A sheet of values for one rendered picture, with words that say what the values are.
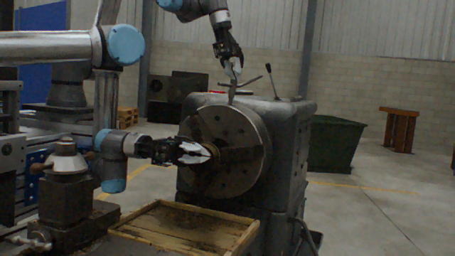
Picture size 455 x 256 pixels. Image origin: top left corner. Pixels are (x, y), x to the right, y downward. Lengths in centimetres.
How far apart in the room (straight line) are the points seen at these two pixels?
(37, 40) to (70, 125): 53
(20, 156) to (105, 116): 27
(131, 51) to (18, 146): 40
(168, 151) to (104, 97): 33
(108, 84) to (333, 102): 1043
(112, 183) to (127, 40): 42
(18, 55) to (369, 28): 1114
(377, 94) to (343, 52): 158
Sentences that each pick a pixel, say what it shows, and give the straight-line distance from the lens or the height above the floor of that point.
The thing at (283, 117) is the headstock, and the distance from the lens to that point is 128.
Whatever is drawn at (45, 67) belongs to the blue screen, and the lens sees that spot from 680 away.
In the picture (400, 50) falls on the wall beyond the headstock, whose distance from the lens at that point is 1199.
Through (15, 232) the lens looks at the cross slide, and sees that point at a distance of 89.
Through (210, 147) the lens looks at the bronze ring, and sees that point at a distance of 109.
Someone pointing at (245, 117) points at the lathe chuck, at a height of 120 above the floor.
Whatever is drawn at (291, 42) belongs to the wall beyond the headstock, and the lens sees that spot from 1139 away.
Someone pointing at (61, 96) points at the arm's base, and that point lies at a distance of 154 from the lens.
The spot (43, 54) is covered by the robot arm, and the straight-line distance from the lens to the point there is 107.
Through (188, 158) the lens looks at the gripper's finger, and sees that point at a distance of 106.
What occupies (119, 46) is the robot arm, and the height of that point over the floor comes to 138.
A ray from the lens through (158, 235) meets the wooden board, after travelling 105.
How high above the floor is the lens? 131
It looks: 7 degrees down
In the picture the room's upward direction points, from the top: 5 degrees clockwise
